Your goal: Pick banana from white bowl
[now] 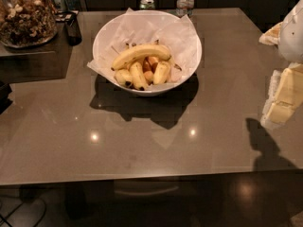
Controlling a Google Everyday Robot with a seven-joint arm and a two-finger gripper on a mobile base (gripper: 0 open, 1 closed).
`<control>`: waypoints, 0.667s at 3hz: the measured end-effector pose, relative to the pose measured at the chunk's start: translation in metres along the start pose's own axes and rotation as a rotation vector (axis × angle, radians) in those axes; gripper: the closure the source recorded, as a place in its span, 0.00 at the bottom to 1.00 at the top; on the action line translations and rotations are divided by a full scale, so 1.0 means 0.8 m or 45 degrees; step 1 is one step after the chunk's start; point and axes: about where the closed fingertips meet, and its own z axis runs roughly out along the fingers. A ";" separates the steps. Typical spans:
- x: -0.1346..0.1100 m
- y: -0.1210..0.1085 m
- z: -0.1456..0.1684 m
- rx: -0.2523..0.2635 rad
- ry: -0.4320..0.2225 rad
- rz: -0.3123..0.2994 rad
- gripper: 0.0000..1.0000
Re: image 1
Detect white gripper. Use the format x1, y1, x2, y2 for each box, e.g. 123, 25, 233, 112
258, 0, 303, 129

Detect large top banana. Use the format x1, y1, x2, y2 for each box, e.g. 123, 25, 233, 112
111, 44, 171, 70

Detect small banana front right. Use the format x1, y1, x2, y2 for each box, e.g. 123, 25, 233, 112
153, 61, 170, 85

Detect small banana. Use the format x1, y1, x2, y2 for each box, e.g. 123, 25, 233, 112
115, 69, 133, 88
130, 62, 148, 91
153, 61, 170, 85

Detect orange-brown banana in middle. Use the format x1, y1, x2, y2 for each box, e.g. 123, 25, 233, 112
143, 57, 159, 84

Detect white bowl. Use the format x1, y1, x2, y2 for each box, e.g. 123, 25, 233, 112
88, 9, 202, 96

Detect small banana front middle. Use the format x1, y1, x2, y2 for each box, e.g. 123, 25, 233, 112
130, 62, 148, 91

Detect small banana front left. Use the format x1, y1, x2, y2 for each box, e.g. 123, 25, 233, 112
115, 69, 133, 88

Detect white paper liner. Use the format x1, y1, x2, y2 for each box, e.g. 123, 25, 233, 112
88, 9, 202, 96

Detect clear plastic water bottle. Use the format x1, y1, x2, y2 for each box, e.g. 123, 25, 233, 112
176, 0, 194, 17

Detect dark tray under jar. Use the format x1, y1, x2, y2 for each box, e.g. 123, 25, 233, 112
0, 24, 72, 83

